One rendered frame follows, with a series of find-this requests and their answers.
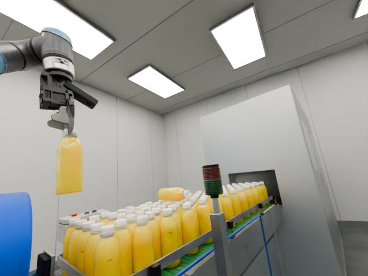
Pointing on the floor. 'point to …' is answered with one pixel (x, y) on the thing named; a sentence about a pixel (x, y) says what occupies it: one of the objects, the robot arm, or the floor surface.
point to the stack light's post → (221, 245)
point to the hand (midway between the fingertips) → (69, 132)
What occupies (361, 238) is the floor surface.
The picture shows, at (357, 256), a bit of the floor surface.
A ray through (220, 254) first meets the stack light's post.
